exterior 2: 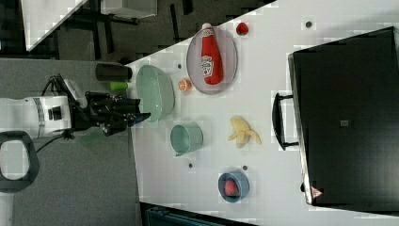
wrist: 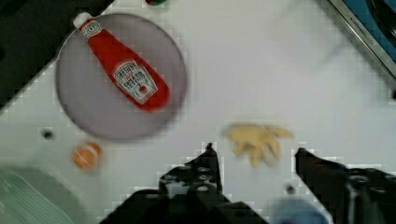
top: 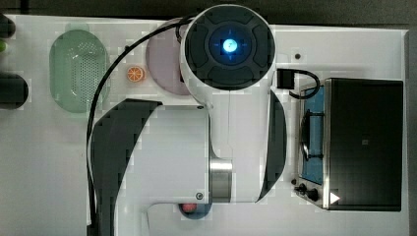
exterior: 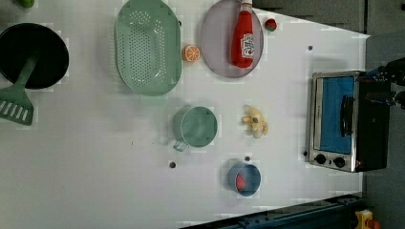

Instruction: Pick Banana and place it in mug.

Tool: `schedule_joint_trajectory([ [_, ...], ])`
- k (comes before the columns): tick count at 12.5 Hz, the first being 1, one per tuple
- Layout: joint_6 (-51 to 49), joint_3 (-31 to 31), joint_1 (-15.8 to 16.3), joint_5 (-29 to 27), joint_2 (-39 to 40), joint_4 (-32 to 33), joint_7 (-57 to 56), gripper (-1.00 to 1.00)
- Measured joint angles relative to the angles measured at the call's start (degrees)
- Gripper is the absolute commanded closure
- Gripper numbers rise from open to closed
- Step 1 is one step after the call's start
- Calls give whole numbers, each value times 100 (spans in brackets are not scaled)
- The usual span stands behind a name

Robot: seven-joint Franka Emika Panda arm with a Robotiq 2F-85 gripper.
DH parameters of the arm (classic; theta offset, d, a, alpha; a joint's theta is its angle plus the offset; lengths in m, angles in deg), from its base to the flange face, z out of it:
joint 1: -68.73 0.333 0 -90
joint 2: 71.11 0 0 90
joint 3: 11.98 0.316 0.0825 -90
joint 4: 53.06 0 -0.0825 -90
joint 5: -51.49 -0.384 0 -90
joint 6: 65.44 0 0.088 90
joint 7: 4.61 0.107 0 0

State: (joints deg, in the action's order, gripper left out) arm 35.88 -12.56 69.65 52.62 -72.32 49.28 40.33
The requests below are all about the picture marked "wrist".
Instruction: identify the grey round plate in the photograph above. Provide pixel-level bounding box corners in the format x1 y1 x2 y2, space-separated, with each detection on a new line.
55 12 188 142

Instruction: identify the green colander basket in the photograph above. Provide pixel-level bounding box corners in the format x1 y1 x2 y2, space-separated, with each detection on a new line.
0 166 89 224

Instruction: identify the orange slice toy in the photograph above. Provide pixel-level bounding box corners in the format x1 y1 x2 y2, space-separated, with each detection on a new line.
72 142 103 171

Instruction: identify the blue bowl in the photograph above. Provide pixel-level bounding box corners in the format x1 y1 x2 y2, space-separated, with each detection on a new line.
270 198 330 224

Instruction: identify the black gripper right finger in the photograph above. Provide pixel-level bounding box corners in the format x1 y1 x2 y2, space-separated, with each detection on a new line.
295 147 396 224

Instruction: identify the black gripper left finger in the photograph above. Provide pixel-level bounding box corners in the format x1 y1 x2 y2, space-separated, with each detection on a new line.
159 143 222 199

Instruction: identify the yellow plush banana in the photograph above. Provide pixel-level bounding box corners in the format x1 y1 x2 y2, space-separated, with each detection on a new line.
225 123 293 168

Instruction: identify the red ketchup bottle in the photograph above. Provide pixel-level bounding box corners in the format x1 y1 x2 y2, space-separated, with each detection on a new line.
73 12 171 112

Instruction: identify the black toaster oven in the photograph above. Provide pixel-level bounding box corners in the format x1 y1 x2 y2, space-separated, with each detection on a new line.
319 0 396 81

